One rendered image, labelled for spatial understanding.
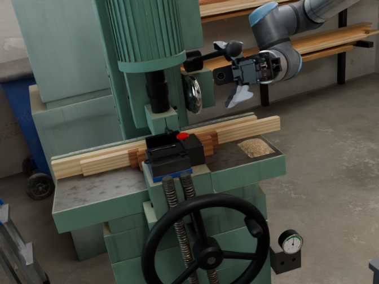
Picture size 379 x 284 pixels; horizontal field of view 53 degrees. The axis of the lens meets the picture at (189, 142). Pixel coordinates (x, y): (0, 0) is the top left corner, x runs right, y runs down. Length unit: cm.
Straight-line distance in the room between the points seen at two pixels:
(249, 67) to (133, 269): 60
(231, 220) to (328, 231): 123
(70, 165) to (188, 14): 56
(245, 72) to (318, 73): 350
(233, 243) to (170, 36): 58
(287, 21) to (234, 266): 71
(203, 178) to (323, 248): 135
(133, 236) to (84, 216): 14
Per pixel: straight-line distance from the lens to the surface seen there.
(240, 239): 110
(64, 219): 97
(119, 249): 102
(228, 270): 116
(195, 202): 77
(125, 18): 92
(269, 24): 113
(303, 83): 434
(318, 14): 117
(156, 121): 100
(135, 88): 111
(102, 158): 106
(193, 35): 120
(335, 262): 205
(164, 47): 92
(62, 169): 110
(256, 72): 94
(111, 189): 98
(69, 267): 227
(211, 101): 124
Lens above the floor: 137
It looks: 24 degrees down
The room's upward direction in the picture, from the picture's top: 8 degrees counter-clockwise
